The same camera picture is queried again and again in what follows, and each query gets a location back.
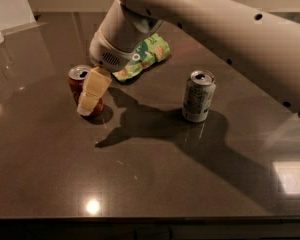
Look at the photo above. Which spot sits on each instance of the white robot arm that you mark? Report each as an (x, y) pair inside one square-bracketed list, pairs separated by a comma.
[(263, 47)]

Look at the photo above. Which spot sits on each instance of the red Coca-Cola can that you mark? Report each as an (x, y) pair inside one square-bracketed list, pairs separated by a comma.
[(76, 77)]

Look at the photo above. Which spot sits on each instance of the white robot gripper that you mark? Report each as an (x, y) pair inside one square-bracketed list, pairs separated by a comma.
[(105, 54)]

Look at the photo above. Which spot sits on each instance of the white silver soda can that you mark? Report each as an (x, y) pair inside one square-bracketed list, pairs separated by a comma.
[(200, 88)]

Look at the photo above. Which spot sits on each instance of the green snack bag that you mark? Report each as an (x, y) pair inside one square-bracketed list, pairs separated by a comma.
[(152, 50)]

